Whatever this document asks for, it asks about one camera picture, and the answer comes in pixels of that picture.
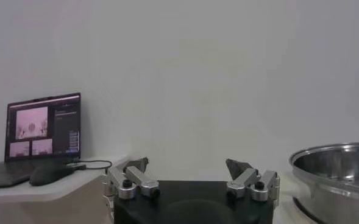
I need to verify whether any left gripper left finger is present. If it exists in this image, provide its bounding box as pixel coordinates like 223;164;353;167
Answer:
105;156;161;200

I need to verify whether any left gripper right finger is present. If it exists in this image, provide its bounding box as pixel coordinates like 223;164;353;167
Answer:
225;158;280;202

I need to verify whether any perforated steel steamer basket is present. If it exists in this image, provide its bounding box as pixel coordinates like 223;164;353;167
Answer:
288;142;359;224

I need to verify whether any small black usb hub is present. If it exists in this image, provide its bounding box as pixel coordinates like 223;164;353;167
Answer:
65;163;87;171

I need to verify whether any white side table with mouse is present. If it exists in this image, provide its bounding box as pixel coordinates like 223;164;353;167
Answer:
0;156;131;224

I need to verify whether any black computer mouse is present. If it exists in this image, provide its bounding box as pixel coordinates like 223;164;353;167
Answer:
29;166;75;187

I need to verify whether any black laptop with dark screen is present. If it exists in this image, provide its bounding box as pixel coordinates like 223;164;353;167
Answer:
0;93;82;189

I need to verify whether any black looped hub cable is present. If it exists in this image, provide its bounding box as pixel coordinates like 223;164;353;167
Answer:
75;159;113;170

